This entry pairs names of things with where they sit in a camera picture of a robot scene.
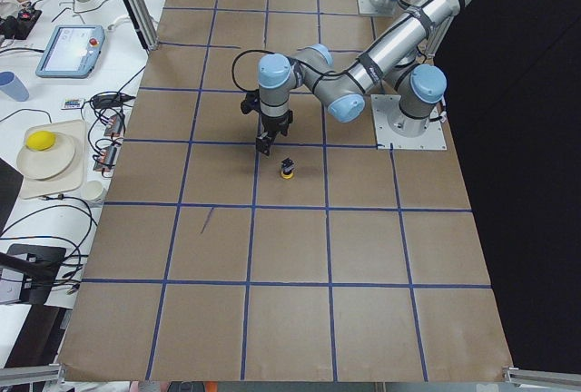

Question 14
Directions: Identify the upper usb hub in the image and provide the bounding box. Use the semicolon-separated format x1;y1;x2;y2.
103;113;125;138

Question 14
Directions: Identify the white paper cup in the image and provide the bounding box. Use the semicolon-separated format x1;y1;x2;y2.
81;181;107;207

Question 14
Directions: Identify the small colourful card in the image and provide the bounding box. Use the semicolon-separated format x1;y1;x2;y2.
61;98;86;111

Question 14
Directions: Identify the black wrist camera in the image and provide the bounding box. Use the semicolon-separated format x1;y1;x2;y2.
241;90;261;115

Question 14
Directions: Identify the black inline power brick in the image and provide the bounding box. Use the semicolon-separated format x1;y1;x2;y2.
90;93;135;110

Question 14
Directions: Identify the blue teach pendant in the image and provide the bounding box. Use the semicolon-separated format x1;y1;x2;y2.
35;24;105;79

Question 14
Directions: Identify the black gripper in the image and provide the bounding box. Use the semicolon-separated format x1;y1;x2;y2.
255;111;293;155

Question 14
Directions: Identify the beige serving tray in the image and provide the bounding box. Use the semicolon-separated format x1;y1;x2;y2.
16;120;87;199

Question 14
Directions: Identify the beige round plate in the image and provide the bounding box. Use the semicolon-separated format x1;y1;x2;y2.
16;133;75;180

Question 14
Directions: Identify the usb hub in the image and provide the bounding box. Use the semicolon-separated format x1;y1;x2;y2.
103;113;125;138
93;145;118;174

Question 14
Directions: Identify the black joystick controller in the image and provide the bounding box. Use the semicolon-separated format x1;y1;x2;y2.
1;5;42;40

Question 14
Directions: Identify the blue plastic cup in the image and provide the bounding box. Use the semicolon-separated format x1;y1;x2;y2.
0;71;29;102

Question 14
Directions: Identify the aluminium rail bottom right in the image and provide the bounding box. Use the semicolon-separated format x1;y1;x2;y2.
503;367;581;391

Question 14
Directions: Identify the black camera stand base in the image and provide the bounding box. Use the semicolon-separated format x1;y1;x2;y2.
1;243;66;305

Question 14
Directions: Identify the yellow lemon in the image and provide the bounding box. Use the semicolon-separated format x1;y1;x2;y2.
25;130;56;152

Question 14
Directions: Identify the yellow push button switch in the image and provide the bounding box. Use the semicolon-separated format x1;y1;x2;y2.
281;158;295;180

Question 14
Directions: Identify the aluminium rail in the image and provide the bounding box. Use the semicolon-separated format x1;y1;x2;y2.
503;367;581;391
0;364;65;387

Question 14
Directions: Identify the lower usb hub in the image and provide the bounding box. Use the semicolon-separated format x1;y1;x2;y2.
93;145;118;174

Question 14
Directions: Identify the aluminium rail bottom left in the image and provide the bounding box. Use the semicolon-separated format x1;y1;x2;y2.
0;364;65;387

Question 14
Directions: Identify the aluminium frame post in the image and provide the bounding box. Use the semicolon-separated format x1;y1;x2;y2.
123;0;158;52

